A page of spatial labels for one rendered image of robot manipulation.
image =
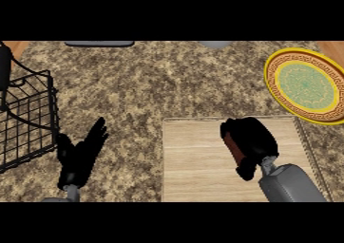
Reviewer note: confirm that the yellow patterned plate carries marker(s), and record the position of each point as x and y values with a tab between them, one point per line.
308	84

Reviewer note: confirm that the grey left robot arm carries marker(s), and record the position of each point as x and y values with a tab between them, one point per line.
69	194

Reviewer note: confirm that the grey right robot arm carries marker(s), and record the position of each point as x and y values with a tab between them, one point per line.
288	182

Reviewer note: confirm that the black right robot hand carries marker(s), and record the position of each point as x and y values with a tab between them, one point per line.
253	139

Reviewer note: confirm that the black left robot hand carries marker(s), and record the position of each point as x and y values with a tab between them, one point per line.
80	152

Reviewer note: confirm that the pale wooden tray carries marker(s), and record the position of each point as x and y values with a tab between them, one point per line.
203	164

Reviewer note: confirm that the brown sweet potato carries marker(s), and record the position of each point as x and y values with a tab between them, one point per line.
232	147

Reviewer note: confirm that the dark grey flat object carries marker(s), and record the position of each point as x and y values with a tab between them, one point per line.
100	43

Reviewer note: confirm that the pale grey rounded object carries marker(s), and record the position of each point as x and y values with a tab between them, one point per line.
216	43

